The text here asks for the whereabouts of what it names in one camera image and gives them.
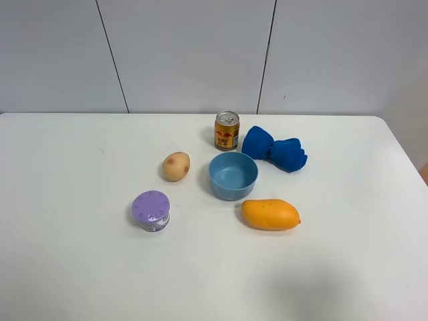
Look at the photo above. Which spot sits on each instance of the purple lidded round container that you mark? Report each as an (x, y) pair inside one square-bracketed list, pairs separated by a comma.
[(150, 210)]

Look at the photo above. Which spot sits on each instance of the blue rolled cloth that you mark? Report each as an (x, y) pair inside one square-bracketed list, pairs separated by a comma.
[(287, 155)]

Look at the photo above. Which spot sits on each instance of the gold energy drink can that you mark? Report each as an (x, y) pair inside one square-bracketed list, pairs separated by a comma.
[(227, 124)]

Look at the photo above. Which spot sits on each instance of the blue plastic bowl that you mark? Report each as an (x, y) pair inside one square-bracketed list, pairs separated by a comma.
[(232, 175)]

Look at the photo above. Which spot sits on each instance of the beige potato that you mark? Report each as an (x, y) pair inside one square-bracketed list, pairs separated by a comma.
[(176, 166)]

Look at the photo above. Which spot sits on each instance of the yellow mango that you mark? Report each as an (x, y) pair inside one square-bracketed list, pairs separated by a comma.
[(270, 214)]

